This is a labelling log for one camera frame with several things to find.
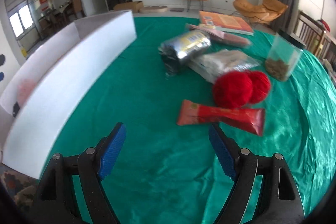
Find cardboard box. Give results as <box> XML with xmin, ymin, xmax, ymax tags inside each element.
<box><xmin>113</xmin><ymin>1</ymin><xmax>144</xmax><ymax>13</ymax></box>

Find clear jar black lid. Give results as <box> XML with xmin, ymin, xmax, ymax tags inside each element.
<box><xmin>265</xmin><ymin>29</ymin><xmax>305</xmax><ymax>81</ymax></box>

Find red snack packet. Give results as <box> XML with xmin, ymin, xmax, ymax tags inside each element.
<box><xmin>177</xmin><ymin>100</ymin><xmax>265</xmax><ymax>136</ymax></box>

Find wooden chair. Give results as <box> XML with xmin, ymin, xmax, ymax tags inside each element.
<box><xmin>294</xmin><ymin>11</ymin><xmax>335</xmax><ymax>63</ymax></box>

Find clear chopsticks packet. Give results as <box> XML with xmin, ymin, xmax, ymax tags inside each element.
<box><xmin>188</xmin><ymin>50</ymin><xmax>261</xmax><ymax>84</ymax></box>

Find orange book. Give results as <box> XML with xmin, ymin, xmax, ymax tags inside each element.
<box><xmin>199</xmin><ymin>11</ymin><xmax>254</xmax><ymax>36</ymax></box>

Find pink incense packet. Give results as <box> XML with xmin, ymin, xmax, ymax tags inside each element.
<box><xmin>186</xmin><ymin>24</ymin><xmax>252</xmax><ymax>48</ymax></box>

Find red yarn ball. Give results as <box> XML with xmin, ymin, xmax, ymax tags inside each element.
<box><xmin>213</xmin><ymin>71</ymin><xmax>271</xmax><ymax>109</ymax></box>

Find silver foil bag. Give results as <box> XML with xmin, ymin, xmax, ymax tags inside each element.
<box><xmin>158</xmin><ymin>30</ymin><xmax>211</xmax><ymax>74</ymax></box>

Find green satin tablecloth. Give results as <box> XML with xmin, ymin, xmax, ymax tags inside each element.
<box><xmin>52</xmin><ymin>17</ymin><xmax>335</xmax><ymax>223</ymax></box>

